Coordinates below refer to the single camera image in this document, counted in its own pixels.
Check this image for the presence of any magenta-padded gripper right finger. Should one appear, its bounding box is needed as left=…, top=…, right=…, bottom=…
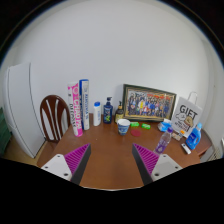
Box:
left=131, top=143, right=184, bottom=186

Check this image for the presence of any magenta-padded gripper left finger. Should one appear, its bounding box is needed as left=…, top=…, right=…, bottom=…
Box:
left=40, top=143, right=92, bottom=185

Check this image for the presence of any clear purple-capped water bottle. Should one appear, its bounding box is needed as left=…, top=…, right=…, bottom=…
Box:
left=154, top=127, right=174, bottom=156

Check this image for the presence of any small patterned box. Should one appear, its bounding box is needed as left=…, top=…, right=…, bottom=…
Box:
left=171, top=131, right=183, bottom=141

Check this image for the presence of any blue tissue pack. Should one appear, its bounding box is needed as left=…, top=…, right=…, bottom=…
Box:
left=157, top=118, right=173, bottom=133

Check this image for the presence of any white remote control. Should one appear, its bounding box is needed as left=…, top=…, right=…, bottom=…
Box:
left=180, top=142, right=192, bottom=155

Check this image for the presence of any blue printed paper cup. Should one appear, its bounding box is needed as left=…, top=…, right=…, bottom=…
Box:
left=116, top=118, right=131, bottom=136

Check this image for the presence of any blue detergent bottle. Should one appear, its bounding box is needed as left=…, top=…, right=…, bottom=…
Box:
left=185, top=122, right=203, bottom=151

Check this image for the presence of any pink and white tube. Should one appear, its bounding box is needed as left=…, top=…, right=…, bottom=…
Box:
left=67, top=82, right=84, bottom=138

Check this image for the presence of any white bottle with blue cap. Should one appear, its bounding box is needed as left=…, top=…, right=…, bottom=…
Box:
left=92, top=101, right=102, bottom=127

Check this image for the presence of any brown wooden chair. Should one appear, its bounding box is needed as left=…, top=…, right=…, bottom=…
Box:
left=39, top=94, right=72, bottom=143

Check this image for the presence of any dark yellow-labelled pump bottle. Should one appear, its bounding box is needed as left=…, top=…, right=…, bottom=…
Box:
left=114, top=100, right=125, bottom=124

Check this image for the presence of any framed group photo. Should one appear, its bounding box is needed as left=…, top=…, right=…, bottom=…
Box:
left=121, top=83, right=177, bottom=122

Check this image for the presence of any dark blue pump bottle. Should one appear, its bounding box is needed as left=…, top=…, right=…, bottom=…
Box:
left=102, top=96, right=114, bottom=125

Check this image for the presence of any white green-edged tube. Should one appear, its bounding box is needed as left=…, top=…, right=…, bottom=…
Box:
left=78, top=78, right=91, bottom=131

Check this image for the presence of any white paper gift bag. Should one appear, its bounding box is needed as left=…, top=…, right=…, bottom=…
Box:
left=170, top=91, right=204, bottom=138

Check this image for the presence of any white radiator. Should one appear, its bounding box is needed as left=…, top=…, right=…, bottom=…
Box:
left=201, top=146, right=223, bottom=163

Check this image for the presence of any white refrigerator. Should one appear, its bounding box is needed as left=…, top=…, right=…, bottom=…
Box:
left=2, top=62, right=46, bottom=159

